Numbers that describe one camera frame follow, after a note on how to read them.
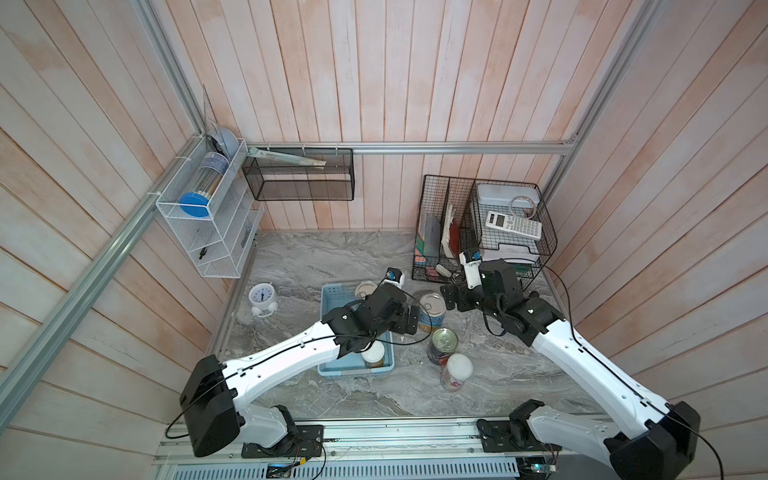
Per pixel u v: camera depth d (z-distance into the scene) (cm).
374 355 81
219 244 78
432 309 86
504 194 101
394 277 66
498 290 57
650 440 37
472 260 67
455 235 107
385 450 73
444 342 80
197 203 69
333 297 96
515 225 93
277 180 107
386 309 55
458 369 75
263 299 98
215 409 38
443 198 108
